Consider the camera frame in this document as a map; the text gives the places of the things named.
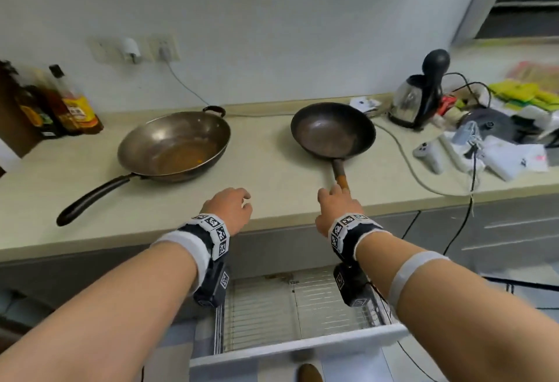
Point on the white power strip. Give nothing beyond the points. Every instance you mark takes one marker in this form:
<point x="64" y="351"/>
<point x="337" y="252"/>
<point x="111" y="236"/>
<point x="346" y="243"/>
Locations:
<point x="430" y="154"/>

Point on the white wall socket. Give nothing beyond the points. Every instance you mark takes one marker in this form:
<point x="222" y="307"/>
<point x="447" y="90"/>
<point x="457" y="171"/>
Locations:
<point x="102" y="49"/>
<point x="165" y="48"/>

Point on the white charger plug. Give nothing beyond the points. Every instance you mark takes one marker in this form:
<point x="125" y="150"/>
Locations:
<point x="131" y="50"/>

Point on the small white box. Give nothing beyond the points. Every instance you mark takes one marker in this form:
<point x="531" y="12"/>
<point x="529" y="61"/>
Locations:
<point x="364" y="103"/>

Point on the black electric kettle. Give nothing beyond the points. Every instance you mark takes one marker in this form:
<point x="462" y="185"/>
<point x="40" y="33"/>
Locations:
<point x="419" y="93"/>

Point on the dark sauce bottle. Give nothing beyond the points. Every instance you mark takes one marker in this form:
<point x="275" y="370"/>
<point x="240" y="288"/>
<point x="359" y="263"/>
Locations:
<point x="32" y="111"/>
<point x="54" y="109"/>

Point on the black round appliance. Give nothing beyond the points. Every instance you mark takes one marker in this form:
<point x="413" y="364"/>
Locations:
<point x="493" y="124"/>

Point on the black-white marker wrist band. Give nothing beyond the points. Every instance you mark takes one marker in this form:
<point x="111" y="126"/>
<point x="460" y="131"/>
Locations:
<point x="214" y="229"/>
<point x="345" y="229"/>

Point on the yellow label oil bottle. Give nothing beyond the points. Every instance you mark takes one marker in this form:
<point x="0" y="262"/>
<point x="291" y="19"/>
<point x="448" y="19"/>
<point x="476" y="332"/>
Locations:
<point x="78" y="109"/>

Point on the brown shoe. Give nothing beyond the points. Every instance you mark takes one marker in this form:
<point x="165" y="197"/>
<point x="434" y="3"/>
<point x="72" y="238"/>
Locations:
<point x="310" y="374"/>

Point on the red packet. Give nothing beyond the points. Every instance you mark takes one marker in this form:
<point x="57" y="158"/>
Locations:
<point x="446" y="104"/>

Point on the person's left hand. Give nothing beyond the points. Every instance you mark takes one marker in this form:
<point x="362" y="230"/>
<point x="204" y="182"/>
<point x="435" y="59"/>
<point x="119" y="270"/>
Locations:
<point x="225" y="209"/>

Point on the person's left thumb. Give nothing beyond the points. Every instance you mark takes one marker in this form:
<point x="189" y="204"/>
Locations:
<point x="246" y="213"/>

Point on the white paper sheet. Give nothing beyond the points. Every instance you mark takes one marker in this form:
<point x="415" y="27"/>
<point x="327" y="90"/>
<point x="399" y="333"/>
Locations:
<point x="511" y="154"/>

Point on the person's right thumb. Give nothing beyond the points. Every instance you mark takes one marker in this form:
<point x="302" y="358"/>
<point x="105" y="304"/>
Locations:
<point x="322" y="197"/>

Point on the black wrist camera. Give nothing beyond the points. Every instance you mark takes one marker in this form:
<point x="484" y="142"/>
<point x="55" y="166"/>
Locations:
<point x="212" y="283"/>
<point x="351" y="285"/>

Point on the person's right forearm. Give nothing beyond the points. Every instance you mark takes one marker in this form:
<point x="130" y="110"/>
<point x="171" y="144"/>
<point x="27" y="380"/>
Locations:
<point x="458" y="320"/>

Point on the person's left forearm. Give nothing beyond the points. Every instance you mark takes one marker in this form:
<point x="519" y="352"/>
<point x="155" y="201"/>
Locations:
<point x="96" y="312"/>

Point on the white cloth wrist cuff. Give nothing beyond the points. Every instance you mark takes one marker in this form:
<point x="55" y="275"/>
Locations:
<point x="192" y="250"/>

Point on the person's right hand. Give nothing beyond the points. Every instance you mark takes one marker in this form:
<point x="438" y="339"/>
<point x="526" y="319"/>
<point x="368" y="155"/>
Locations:
<point x="338" y="209"/>

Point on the grey cabinet drawer fronts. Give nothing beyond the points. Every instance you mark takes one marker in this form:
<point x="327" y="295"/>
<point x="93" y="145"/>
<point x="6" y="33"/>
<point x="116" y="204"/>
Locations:
<point x="502" y="233"/>

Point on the pile of yellow-green packets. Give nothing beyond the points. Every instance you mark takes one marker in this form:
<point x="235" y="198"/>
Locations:
<point x="524" y="93"/>

